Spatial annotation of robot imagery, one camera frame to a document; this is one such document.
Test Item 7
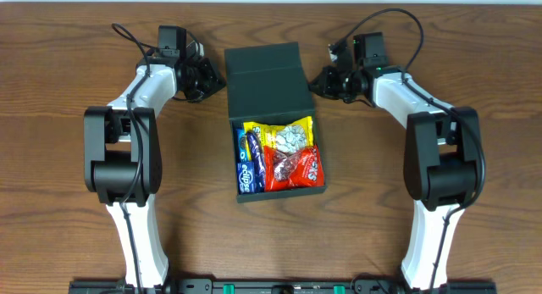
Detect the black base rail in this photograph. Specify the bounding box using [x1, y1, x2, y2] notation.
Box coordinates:
[68, 278, 497, 294]

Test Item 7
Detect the blue Eclipse mint box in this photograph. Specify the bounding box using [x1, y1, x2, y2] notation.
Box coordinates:
[236, 161, 257, 194]

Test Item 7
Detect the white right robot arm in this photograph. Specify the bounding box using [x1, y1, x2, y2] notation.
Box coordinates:
[308, 66, 485, 293]

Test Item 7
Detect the red Hacks candy bag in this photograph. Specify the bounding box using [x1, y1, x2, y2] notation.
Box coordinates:
[264, 146, 325, 191]

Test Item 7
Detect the yellow Hacks candy bag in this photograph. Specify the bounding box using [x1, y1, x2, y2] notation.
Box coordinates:
[243, 116, 314, 154]

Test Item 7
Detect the dark blue chocolate bar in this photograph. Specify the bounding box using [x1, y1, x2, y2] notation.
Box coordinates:
[246, 130, 266, 192]

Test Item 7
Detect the blue Oreo cookie pack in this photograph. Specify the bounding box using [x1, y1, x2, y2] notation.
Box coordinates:
[235, 128, 250, 162]

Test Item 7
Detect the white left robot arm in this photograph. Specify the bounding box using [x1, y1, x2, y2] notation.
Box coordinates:
[84, 57, 225, 293]

